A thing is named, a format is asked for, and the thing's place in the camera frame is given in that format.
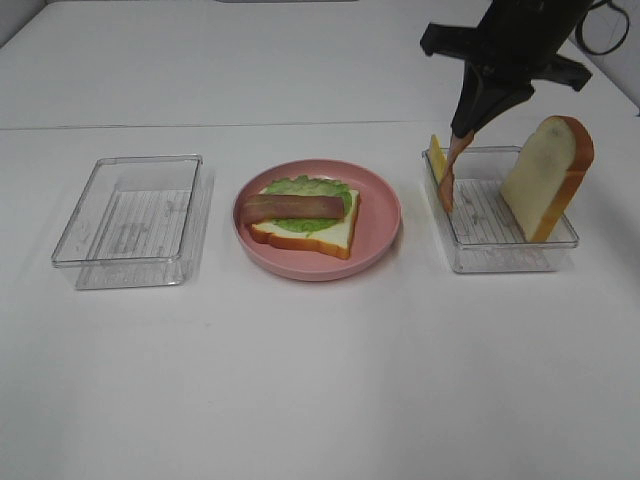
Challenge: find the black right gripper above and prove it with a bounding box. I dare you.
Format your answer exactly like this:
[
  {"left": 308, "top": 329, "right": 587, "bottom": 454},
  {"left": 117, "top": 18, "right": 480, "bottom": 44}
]
[{"left": 420, "top": 0, "right": 591, "bottom": 138}]

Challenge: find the bacon strip from tray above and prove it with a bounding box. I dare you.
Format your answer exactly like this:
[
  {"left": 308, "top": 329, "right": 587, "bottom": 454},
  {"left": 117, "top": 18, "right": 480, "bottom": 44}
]
[
  {"left": 438, "top": 130, "right": 475, "bottom": 213},
  {"left": 240, "top": 194, "right": 346, "bottom": 224}
]

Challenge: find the green lettuce leaf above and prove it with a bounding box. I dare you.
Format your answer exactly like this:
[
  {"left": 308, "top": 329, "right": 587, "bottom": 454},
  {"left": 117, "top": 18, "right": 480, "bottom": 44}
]
[{"left": 262, "top": 175, "right": 355, "bottom": 235}]

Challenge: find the bread slice base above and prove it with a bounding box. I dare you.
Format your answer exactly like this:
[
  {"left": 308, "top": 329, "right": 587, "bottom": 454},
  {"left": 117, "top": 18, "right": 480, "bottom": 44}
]
[{"left": 240, "top": 186, "right": 360, "bottom": 259}]

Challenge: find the yellow cheese slice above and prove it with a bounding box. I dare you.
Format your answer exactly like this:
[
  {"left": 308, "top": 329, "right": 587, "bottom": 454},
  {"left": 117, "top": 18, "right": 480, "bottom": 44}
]
[{"left": 427, "top": 134, "right": 447, "bottom": 185}]

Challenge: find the upright bread slice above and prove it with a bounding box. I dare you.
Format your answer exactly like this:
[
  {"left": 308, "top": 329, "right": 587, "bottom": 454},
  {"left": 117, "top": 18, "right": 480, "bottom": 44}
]
[{"left": 500, "top": 116, "right": 595, "bottom": 243}]

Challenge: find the clear right plastic tray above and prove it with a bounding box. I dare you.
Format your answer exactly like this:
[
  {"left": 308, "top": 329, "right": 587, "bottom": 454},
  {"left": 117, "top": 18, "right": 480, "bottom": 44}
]
[{"left": 422, "top": 146, "right": 579, "bottom": 274}]

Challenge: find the clear plastic tray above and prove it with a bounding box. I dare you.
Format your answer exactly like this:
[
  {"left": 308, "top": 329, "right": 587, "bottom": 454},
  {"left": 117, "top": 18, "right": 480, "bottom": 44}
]
[
  {"left": 51, "top": 155, "right": 211, "bottom": 291},
  {"left": 422, "top": 146, "right": 579, "bottom": 274}
]

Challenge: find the pink round plate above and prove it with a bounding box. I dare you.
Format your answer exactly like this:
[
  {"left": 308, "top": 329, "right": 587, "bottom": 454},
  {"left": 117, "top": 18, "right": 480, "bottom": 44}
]
[{"left": 233, "top": 159, "right": 401, "bottom": 281}]

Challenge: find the clear left plastic tray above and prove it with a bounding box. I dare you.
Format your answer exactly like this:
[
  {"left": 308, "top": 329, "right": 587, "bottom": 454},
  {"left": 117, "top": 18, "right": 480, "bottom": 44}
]
[{"left": 51, "top": 155, "right": 211, "bottom": 291}]

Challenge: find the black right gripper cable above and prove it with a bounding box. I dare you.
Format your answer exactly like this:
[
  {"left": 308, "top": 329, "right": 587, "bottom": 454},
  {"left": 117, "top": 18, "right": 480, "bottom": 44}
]
[{"left": 573, "top": 0, "right": 631, "bottom": 56}]

